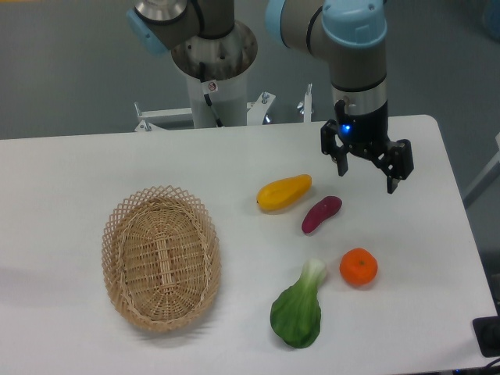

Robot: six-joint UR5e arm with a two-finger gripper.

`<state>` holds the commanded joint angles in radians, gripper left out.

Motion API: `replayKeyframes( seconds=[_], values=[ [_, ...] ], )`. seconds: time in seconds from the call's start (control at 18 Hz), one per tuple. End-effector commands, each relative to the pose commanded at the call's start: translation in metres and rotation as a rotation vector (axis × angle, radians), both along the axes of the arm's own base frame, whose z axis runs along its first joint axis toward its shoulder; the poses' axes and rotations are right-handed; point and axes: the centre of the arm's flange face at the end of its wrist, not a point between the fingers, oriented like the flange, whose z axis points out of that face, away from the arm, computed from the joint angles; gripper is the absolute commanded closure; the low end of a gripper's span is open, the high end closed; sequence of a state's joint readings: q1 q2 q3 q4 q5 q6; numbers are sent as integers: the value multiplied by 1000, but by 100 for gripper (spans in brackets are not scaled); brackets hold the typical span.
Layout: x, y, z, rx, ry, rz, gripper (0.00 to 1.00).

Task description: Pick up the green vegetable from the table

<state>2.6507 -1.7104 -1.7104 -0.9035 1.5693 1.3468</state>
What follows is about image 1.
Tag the woven wicker basket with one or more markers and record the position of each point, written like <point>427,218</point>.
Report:
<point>161,259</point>

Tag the green bok choy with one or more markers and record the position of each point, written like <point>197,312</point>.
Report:
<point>295,316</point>

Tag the white frame at right edge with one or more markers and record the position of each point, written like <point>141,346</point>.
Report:
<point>483,180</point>

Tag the orange tangerine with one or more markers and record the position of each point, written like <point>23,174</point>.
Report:
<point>358,267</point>

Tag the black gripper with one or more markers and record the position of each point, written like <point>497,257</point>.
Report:
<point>367,136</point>

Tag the black device at table edge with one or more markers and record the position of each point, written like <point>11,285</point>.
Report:
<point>486,330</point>

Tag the purple sweet potato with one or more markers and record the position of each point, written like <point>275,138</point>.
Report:
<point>321,211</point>

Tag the yellow papaya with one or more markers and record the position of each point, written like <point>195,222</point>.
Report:
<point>282,193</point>

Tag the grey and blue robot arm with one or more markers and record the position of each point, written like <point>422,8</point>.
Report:
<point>349,36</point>

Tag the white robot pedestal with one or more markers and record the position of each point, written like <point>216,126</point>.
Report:
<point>216,73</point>

